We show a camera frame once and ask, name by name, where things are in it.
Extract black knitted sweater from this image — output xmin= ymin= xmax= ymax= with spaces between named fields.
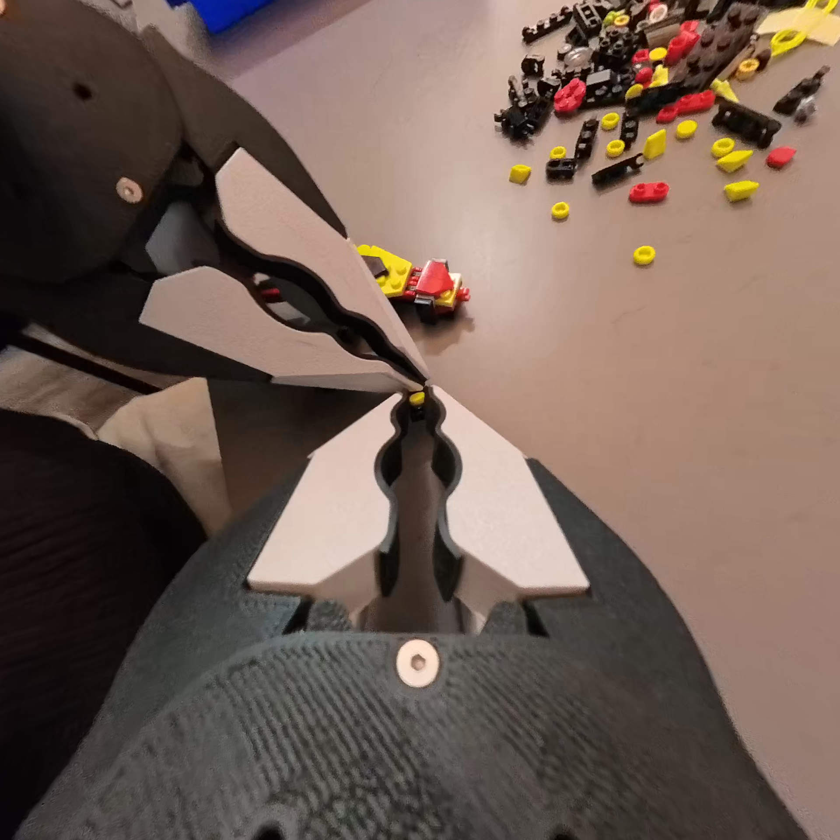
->
xmin=0 ymin=413 xmax=217 ymax=840

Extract black yellow red lego model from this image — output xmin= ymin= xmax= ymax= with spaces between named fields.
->
xmin=252 ymin=244 xmax=473 ymax=326

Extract beige trousers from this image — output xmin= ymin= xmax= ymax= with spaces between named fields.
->
xmin=0 ymin=354 xmax=231 ymax=526

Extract pile of lego pieces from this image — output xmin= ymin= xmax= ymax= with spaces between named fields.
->
xmin=493 ymin=0 xmax=840 ymax=266

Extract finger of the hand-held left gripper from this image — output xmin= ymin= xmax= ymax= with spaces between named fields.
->
xmin=138 ymin=264 xmax=425 ymax=396
xmin=214 ymin=146 xmax=429 ymax=383

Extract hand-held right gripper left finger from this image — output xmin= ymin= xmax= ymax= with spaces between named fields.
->
xmin=246 ymin=392 xmax=411 ymax=630

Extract blue plastic bin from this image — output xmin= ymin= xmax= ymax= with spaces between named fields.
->
xmin=164 ymin=0 xmax=277 ymax=35

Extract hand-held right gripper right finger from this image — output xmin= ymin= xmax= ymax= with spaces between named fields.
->
xmin=427 ymin=386 xmax=590 ymax=634

